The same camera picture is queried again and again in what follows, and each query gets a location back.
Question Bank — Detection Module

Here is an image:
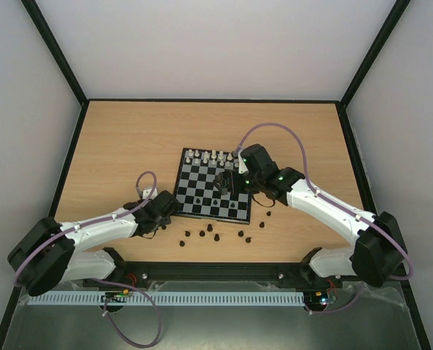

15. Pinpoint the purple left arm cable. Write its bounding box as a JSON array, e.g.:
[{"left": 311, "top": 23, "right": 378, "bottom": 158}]
[{"left": 12, "top": 171, "right": 163, "bottom": 346}]

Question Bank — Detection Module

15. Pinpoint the black cage frame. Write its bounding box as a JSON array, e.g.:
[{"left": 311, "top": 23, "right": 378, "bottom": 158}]
[{"left": 0, "top": 0, "right": 433, "bottom": 350}]

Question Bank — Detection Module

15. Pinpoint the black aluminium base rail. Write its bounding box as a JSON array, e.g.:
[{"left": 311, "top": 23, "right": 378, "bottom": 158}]
[{"left": 21, "top": 260, "right": 407, "bottom": 289}]

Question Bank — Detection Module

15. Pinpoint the black and silver chessboard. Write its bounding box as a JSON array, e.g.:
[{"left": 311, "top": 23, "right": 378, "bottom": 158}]
[{"left": 173, "top": 148, "right": 251, "bottom": 225}]

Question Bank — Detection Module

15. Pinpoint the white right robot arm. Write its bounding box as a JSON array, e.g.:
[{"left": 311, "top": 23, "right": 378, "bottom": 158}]
[{"left": 214, "top": 144, "right": 406, "bottom": 287}]

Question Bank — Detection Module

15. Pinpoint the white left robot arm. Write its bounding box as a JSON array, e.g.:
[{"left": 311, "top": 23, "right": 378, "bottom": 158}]
[{"left": 7, "top": 190, "right": 180, "bottom": 296}]

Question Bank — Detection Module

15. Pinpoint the light blue slotted cable duct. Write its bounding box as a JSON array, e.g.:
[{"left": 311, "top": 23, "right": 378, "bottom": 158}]
[{"left": 28, "top": 291, "right": 305, "bottom": 307}]

